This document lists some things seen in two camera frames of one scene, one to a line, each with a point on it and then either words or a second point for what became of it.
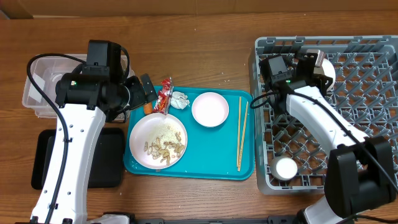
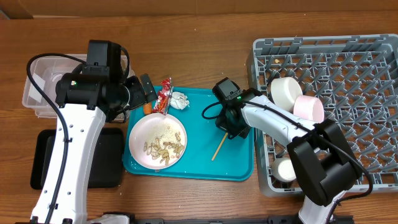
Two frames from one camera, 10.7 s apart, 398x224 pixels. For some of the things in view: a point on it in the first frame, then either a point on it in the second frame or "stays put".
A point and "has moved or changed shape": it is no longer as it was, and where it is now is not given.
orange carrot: x=148 y=109 stays put
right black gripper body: x=319 y=81 -> x=226 y=122
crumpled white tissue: x=179 y=100 stays put
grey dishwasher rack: x=364 y=92 stays put
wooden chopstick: x=239 y=114 -> x=218 y=149
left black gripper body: x=137 y=96 stays put
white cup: x=283 y=168 stays put
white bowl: x=329 y=71 has moved or changed shape
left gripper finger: x=150 y=92 stays put
